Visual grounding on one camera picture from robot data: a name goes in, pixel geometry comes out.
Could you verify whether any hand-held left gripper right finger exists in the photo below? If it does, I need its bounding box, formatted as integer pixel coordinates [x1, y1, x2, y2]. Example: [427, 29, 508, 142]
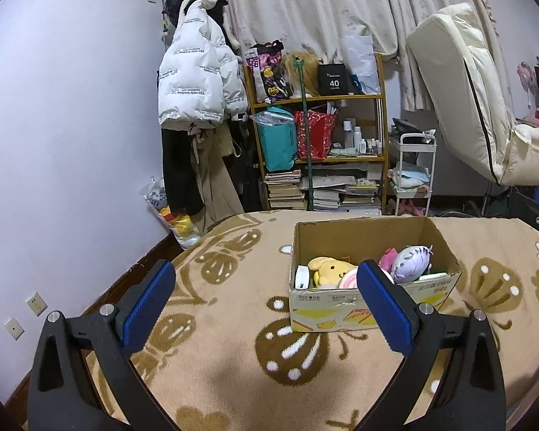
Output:
[355, 259, 508, 431]

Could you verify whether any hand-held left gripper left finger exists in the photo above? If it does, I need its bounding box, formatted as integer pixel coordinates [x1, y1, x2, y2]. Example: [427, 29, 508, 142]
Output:
[27, 259, 180, 431]

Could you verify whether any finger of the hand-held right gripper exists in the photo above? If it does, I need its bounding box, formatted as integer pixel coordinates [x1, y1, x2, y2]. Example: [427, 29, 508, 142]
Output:
[508, 186, 539, 260]

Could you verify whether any pink strawberry plush toy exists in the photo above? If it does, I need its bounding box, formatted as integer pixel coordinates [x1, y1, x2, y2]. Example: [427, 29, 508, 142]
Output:
[378, 247, 400, 274]

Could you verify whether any purple white plush toy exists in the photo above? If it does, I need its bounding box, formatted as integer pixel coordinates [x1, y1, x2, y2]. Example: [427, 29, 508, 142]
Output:
[392, 244, 433, 284]

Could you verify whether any cardboard box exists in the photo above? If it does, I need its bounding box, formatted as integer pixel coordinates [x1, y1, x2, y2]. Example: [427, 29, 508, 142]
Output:
[289, 216, 462, 334]

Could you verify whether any pink white round plush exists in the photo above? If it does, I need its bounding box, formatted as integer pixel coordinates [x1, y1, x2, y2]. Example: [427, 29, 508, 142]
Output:
[337, 267, 360, 289]

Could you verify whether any yellow dog plush toy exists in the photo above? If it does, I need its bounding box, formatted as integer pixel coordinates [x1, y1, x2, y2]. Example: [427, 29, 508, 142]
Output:
[308, 256, 358, 290]

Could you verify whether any beige butterfly print rug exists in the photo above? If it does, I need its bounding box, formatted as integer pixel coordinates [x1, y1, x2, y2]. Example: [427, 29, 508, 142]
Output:
[22, 210, 539, 431]

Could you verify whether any plastic bag of toys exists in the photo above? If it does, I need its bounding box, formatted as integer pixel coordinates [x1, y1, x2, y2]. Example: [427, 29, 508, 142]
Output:
[140, 177, 203, 250]

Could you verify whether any pink fan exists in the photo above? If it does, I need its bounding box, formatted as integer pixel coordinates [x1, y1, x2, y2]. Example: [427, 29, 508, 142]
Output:
[516, 60, 539, 108]

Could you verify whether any white trolley cart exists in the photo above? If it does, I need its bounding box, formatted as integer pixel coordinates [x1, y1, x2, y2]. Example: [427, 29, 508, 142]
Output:
[386, 132, 437, 216]

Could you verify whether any beige coat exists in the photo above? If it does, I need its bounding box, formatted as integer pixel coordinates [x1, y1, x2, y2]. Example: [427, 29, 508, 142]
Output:
[189, 123, 245, 230]

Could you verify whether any stack of books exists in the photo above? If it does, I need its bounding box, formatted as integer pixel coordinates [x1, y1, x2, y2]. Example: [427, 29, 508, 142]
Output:
[264, 168, 382, 215]

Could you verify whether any white folded mattress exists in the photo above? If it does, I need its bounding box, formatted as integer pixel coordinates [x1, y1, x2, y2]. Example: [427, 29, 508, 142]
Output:
[406, 2, 539, 187]

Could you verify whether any group of cosmetic bottles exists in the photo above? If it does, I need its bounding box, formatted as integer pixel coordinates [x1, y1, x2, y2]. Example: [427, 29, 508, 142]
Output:
[341, 117, 384, 156]

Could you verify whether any green pole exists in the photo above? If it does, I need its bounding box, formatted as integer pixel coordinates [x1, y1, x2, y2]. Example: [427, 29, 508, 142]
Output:
[295, 56, 315, 212]

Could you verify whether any red bag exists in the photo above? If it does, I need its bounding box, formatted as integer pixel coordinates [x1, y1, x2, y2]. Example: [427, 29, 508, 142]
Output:
[294, 108, 337, 161]

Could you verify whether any teal bag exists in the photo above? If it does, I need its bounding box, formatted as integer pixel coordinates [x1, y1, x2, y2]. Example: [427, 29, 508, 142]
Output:
[256, 108, 299, 172]

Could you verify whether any wooden shelf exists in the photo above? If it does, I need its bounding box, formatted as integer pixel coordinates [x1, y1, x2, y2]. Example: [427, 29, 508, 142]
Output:
[243, 54, 389, 214]

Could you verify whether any clear plastic bag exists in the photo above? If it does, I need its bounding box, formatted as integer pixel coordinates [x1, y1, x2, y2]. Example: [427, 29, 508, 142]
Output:
[250, 108, 295, 126]

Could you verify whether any white plastic bag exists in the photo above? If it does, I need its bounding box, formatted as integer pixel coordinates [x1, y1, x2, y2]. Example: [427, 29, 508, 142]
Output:
[339, 33, 382, 95]

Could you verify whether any black printed box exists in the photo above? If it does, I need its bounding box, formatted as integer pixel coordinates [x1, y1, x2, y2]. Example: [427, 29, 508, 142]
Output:
[317, 63, 353, 96]

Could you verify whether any white puffer jacket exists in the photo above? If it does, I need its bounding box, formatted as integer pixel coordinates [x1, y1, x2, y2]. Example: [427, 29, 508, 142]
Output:
[157, 0, 249, 129]

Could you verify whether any blond wig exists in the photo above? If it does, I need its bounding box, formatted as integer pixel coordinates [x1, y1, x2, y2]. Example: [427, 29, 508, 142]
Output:
[281, 52, 324, 95]

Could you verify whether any patterned pink black bag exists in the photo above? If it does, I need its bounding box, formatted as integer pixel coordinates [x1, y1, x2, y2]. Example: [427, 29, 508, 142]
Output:
[247, 41, 292, 103]

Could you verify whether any floral beige curtain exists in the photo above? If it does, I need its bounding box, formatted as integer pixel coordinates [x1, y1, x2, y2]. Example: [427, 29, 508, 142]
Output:
[207, 0, 506, 111]

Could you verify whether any white wall outlet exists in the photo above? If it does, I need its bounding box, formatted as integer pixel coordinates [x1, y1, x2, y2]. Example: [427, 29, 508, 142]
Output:
[26, 292, 48, 317]
[4, 317, 25, 341]

